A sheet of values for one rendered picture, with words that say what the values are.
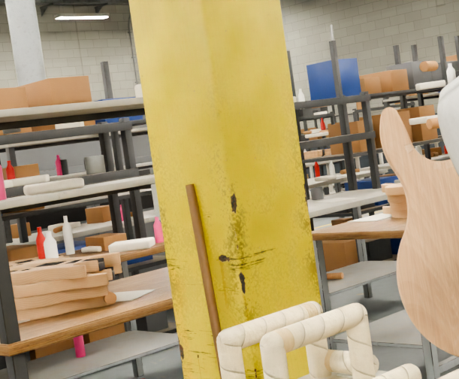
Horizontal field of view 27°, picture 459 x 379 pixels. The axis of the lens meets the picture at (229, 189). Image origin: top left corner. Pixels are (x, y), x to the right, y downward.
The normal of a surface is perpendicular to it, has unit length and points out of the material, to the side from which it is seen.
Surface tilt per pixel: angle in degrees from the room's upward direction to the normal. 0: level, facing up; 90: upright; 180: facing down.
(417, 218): 84
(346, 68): 90
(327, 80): 90
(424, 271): 84
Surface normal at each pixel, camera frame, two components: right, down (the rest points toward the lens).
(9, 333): 0.69, -0.06
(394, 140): -0.13, -0.03
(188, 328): -0.71, 0.14
